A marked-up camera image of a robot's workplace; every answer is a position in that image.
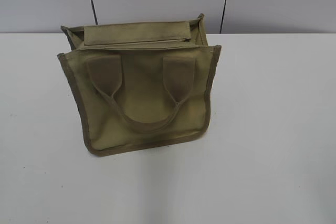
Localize yellow canvas tote bag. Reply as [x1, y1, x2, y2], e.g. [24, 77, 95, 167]
[58, 14, 221, 156]

